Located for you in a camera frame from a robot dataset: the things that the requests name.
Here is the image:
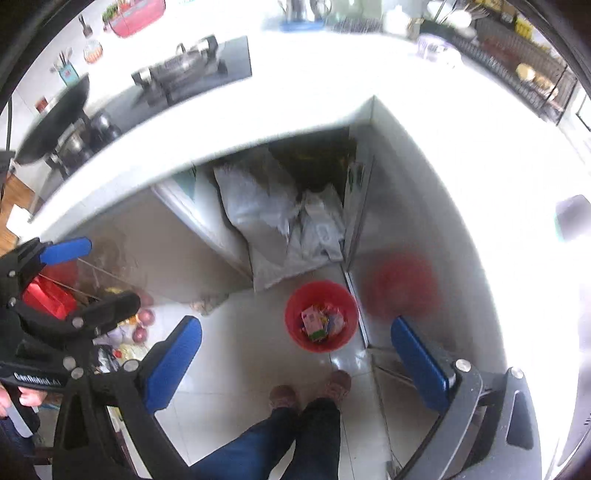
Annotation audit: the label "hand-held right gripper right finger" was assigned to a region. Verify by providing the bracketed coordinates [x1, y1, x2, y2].
[390, 316, 544, 480]

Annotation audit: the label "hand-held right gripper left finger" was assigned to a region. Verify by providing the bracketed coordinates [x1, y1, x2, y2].
[52, 316, 204, 480]

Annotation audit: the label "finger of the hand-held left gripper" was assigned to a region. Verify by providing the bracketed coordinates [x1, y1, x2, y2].
[8, 292, 142, 346]
[0, 237, 93, 306]

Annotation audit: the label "green white medicine box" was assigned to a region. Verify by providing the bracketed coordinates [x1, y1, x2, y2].
[301, 307, 327, 342]

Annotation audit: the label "red plastic bin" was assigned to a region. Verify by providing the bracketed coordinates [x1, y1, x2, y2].
[285, 280, 359, 354]

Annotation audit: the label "person's left forearm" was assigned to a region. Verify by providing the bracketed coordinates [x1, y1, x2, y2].
[0, 413, 47, 480]

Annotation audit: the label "person's left hand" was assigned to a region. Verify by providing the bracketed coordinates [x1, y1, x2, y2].
[0, 385, 49, 418]

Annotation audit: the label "red plastic bag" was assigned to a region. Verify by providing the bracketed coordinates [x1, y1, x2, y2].
[23, 277, 77, 320]

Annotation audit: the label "white paper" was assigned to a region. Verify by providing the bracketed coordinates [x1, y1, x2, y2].
[6, 203, 35, 236]

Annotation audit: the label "loose garlic cloves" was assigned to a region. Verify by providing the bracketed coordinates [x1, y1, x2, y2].
[191, 295, 229, 315]

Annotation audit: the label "brown right shoe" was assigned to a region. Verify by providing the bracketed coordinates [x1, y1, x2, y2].
[323, 369, 352, 400]

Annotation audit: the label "brown shoe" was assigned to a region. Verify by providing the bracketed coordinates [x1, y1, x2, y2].
[323, 369, 352, 400]
[269, 385, 297, 409]

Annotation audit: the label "brown left shoe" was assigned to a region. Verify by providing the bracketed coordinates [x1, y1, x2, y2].
[269, 385, 297, 409]

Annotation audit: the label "person's left leg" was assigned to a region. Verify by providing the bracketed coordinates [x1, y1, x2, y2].
[191, 406, 298, 480]

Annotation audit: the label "person's leg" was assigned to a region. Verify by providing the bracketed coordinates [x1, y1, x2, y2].
[191, 406, 298, 480]
[298, 397, 342, 480]

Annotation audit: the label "person's right leg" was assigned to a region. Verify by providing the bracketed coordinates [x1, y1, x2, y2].
[298, 397, 342, 480]

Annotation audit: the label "black wok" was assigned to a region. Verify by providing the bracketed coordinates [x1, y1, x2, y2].
[14, 74, 90, 166]

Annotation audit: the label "steel cabinet door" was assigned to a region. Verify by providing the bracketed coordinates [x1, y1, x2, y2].
[344, 99, 504, 370]

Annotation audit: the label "crumpled white sack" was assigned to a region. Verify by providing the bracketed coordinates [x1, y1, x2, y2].
[295, 185, 346, 264]

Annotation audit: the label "grey plastic sack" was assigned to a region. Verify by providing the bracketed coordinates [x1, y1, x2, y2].
[213, 157, 301, 291]

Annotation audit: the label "black gas stove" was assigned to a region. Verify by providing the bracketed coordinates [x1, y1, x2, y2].
[46, 34, 254, 181]

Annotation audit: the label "ginger root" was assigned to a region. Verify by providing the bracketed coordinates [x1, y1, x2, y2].
[515, 62, 555, 90]

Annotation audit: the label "purple label plastic bottle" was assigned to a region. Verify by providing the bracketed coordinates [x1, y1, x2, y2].
[416, 34, 464, 68]

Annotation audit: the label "steel oil pot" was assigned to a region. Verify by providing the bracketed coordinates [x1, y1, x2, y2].
[278, 0, 333, 21]

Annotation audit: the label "steel wool scrubber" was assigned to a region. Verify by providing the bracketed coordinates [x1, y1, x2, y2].
[330, 19, 384, 33]

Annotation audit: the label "white lidded jar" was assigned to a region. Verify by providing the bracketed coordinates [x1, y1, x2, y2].
[383, 4, 413, 37]

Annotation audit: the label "green plastic dish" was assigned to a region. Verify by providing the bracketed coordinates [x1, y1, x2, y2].
[332, 0, 384, 21]

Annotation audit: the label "kitchen wall sticker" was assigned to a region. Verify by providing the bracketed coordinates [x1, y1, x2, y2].
[48, 0, 167, 88]

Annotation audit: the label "black wire rack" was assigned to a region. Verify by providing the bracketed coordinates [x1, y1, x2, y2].
[455, 11, 580, 125]

